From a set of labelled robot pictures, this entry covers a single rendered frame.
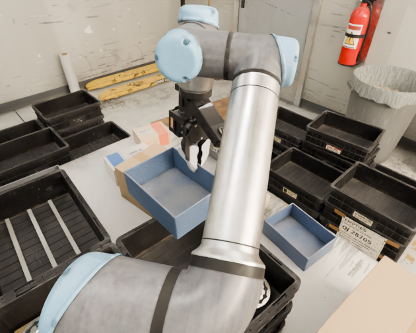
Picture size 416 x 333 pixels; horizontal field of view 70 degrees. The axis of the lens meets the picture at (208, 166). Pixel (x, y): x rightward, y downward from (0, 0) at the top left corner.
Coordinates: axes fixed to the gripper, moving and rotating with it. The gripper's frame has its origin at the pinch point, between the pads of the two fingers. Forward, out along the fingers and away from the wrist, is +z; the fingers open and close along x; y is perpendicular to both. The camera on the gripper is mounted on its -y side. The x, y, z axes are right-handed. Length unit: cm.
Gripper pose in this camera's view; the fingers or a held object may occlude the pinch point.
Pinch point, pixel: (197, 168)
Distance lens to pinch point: 73.5
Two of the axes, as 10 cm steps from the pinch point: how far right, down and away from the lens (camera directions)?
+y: -6.6, -4.7, 5.9
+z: -0.7, 8.2, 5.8
